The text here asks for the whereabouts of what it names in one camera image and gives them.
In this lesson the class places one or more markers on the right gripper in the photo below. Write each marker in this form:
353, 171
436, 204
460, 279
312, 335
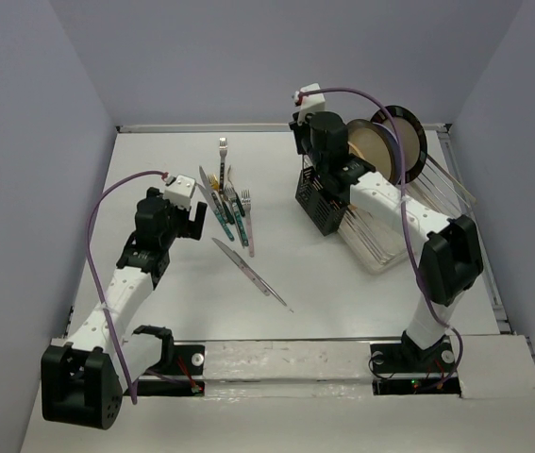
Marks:
301, 127

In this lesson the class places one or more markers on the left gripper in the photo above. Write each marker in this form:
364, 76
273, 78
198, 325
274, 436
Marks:
193, 226

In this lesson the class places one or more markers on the pink handled knife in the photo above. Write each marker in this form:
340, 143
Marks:
251, 274

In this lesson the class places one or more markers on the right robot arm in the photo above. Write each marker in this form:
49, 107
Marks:
445, 250

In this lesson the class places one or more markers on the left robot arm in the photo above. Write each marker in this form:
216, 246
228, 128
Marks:
85, 379

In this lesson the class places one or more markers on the brown rimmed beige plate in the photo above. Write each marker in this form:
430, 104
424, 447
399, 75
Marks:
369, 143

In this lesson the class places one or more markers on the black utensil caddy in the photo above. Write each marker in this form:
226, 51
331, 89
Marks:
323, 209

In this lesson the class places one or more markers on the purple plate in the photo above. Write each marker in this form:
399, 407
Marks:
395, 153

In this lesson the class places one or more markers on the black patterned plate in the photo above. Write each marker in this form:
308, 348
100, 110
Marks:
408, 128

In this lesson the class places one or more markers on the clear drain tray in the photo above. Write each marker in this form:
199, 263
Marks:
377, 247

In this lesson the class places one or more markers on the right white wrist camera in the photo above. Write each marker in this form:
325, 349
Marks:
309, 100

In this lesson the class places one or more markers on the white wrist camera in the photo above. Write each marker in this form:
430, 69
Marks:
179, 191
309, 100

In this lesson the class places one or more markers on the grey marbled handle knife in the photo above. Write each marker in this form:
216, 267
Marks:
216, 198

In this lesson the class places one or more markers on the green marbled handle knife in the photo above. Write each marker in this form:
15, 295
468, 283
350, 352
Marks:
220, 218

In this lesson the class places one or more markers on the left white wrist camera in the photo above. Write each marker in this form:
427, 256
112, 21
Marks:
179, 191

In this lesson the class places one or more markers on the gold fork green handle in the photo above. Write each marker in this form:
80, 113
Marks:
215, 185

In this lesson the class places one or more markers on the silver fork black handle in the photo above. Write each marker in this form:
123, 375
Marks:
223, 149

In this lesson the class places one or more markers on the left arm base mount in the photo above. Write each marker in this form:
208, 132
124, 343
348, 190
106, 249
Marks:
182, 377

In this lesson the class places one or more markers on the wire dish rack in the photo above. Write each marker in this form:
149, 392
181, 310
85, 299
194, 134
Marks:
434, 187

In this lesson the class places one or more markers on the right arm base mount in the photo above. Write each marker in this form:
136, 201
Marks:
393, 374

